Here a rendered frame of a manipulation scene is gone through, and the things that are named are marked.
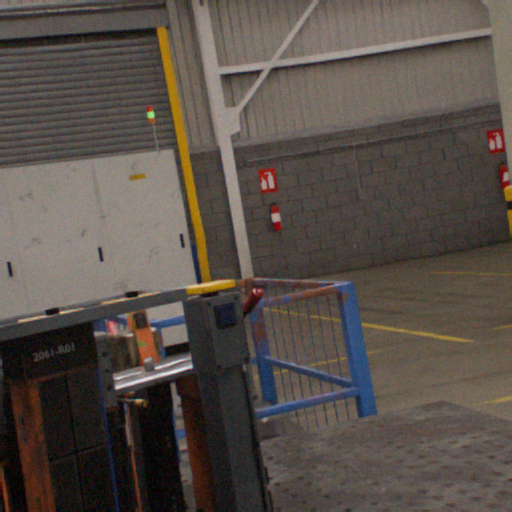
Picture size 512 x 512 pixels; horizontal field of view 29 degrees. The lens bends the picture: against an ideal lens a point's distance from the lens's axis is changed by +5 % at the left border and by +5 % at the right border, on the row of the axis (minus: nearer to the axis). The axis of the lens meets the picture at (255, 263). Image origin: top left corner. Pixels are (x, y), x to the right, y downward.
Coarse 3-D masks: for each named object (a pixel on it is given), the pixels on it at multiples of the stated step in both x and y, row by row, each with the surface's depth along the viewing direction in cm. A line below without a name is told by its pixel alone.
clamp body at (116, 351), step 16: (112, 336) 197; (128, 336) 192; (112, 352) 198; (128, 352) 192; (160, 352) 196; (112, 368) 199; (128, 368) 193; (128, 416) 197; (128, 448) 199; (144, 448) 194; (144, 464) 193; (144, 480) 194; (144, 496) 195
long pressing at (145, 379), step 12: (168, 360) 188; (180, 360) 185; (120, 372) 184; (132, 372) 181; (144, 372) 178; (156, 372) 176; (168, 372) 171; (180, 372) 172; (192, 372) 174; (120, 384) 168; (132, 384) 167; (144, 384) 169; (156, 384) 170
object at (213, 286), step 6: (210, 282) 150; (216, 282) 148; (222, 282) 147; (228, 282) 147; (234, 282) 147; (186, 288) 148; (192, 288) 147; (198, 288) 145; (204, 288) 145; (210, 288) 145; (216, 288) 146; (222, 288) 146; (192, 294) 147; (204, 294) 148; (210, 294) 147; (216, 294) 148
